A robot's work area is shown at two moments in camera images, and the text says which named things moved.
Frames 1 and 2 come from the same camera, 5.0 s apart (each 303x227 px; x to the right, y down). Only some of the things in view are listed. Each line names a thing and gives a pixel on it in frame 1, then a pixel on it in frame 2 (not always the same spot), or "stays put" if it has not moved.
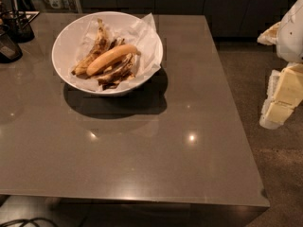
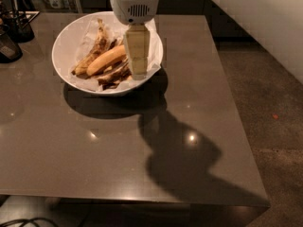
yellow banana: (110, 55) stays put
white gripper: (291, 32) -> (134, 8)
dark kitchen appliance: (8, 51) stays put
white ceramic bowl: (107, 53) stays put
